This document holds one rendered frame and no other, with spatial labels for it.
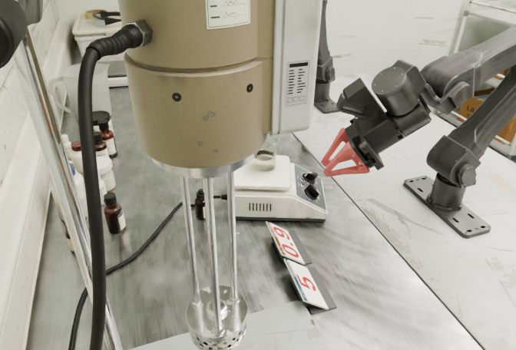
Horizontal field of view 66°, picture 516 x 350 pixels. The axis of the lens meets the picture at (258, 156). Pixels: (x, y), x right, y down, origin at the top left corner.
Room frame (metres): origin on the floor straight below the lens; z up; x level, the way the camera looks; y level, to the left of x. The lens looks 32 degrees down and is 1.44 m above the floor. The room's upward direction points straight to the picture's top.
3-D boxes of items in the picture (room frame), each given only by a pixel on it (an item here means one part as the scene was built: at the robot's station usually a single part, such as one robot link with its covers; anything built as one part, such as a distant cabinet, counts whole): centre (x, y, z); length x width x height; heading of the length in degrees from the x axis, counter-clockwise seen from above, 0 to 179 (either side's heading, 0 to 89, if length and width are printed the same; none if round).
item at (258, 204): (0.69, -0.03, 0.94); 0.22 x 0.13 x 0.08; 88
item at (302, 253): (0.55, -0.06, 0.92); 0.09 x 0.06 x 0.04; 17
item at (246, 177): (0.69, -0.01, 0.98); 0.12 x 0.12 x 0.01; 88
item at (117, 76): (1.45, 0.51, 0.92); 0.26 x 0.19 x 0.05; 103
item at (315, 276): (0.45, -0.09, 0.92); 0.09 x 0.06 x 0.04; 17
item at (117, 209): (0.60, 0.28, 0.94); 0.03 x 0.03 x 0.08
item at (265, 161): (0.70, -0.01, 1.02); 0.06 x 0.05 x 0.08; 14
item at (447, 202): (0.69, -0.41, 0.94); 0.20 x 0.07 x 0.08; 19
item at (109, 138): (0.89, 0.39, 0.95); 0.04 x 0.04 x 0.10
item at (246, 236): (0.57, 0.03, 0.91); 0.06 x 0.06 x 0.02
